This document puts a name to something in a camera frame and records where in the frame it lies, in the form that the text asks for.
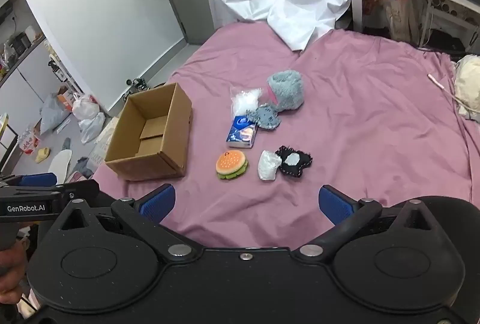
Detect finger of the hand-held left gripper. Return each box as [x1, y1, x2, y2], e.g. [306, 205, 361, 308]
[0, 173, 59, 194]

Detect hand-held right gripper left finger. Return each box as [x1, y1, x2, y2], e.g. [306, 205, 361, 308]
[52, 184, 198, 262]

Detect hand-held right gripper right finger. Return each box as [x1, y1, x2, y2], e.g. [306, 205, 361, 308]
[292, 185, 448, 262]

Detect black stitched fabric patch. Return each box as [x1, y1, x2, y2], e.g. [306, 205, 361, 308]
[275, 146, 313, 179]

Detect brown cardboard box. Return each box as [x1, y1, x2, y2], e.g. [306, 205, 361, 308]
[104, 82, 193, 181]

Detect white soft bundle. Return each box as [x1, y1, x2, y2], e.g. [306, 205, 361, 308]
[257, 150, 283, 181]

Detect burger plush toy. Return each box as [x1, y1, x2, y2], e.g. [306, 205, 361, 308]
[215, 150, 249, 181]

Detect blue tissue pack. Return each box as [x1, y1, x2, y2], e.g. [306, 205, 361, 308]
[227, 114, 259, 149]

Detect grey plush toy pink trim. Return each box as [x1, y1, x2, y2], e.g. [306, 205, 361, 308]
[266, 70, 305, 111]

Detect person's left hand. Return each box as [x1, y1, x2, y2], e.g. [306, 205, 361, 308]
[0, 243, 30, 311]

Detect red white carton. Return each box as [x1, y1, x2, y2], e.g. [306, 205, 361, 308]
[18, 127, 42, 156]

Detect grey plastic bag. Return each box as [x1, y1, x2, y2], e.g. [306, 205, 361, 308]
[39, 92, 72, 136]

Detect clear plastic bag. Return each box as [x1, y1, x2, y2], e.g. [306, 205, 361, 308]
[79, 112, 107, 144]

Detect beige dotted package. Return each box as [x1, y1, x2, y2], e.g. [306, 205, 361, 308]
[92, 117, 121, 168]

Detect white plastic bag red contents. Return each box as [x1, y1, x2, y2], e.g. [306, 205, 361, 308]
[71, 94, 100, 121]

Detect pink bed sheet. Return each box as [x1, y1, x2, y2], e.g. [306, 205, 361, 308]
[92, 22, 480, 250]

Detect grey cabinet with counter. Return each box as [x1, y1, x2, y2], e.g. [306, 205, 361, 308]
[0, 5, 74, 111]

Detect small grey fuzzy patch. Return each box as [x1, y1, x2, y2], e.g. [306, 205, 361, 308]
[250, 104, 282, 130]

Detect clear bag of white stuffing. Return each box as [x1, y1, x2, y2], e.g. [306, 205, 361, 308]
[229, 87, 262, 118]

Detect cream pillow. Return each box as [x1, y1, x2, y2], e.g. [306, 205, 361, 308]
[454, 55, 480, 122]

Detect beige tote bag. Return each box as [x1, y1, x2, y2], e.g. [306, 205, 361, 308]
[382, 0, 421, 44]

